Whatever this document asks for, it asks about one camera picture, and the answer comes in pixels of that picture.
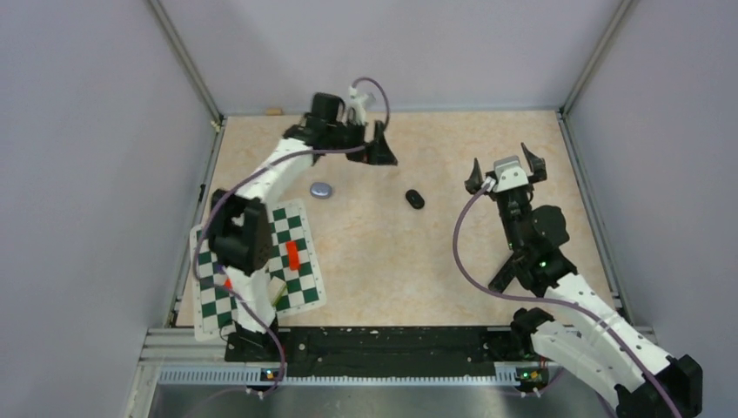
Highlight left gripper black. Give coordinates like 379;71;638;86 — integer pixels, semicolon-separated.
325;117;396;165

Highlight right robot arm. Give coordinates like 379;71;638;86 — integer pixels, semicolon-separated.
464;150;703;417

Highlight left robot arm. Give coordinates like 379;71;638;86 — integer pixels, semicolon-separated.
203;87;397;360

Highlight orange rectangular block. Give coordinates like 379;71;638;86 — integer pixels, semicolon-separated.
285;240;301;272

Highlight green white chess mat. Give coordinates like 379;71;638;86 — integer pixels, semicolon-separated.
189;199;327;341

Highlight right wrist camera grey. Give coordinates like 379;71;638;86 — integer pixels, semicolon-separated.
492;156;529;193

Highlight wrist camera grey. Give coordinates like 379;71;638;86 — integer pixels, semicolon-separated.
346;86;376;125
492;156;529;193

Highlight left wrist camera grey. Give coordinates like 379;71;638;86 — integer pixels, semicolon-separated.
346;86;376;125

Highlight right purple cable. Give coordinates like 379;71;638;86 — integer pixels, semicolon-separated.
452;181;684;418

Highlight purple cable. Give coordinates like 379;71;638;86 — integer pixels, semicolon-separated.
452;181;684;418
191;76;391;399

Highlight aluminium frame post left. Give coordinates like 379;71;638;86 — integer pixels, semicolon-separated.
145;0;225;126

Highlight aluminium frame post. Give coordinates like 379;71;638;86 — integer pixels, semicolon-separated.
559;0;640;119
145;0;225;126

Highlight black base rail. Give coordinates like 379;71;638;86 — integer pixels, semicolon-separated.
225;326;555;383

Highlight aluminium frame post right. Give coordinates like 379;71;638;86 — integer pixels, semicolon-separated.
559;0;640;119

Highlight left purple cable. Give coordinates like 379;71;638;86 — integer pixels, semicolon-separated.
191;76;391;399

